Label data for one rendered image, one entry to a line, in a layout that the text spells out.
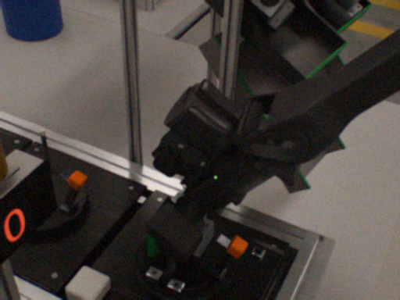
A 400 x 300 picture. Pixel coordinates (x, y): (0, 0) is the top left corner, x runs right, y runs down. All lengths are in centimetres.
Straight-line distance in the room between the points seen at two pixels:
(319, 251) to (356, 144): 43
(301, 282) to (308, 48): 35
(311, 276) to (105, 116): 64
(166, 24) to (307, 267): 97
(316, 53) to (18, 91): 77
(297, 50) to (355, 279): 40
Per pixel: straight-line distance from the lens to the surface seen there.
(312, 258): 85
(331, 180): 112
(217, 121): 54
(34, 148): 101
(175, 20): 163
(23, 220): 56
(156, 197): 89
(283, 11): 79
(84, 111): 126
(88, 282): 76
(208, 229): 71
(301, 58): 81
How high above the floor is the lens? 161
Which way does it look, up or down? 41 degrees down
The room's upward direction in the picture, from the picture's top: 3 degrees clockwise
